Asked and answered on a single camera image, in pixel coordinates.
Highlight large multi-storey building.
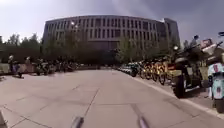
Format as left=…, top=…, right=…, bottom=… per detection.
left=41, top=14, right=181, bottom=65

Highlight grey concrete slab path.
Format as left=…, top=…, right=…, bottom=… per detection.
left=0, top=68, right=224, bottom=128

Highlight robot's own part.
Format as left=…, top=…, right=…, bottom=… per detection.
left=135, top=114, right=151, bottom=128
left=70, top=115, right=85, bottom=128

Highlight black scooter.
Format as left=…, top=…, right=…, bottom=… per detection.
left=169, top=34, right=205, bottom=100

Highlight row of trees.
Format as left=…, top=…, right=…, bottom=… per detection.
left=0, top=33, right=202, bottom=67

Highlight pale blue scooter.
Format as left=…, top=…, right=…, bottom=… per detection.
left=201, top=31, right=224, bottom=115

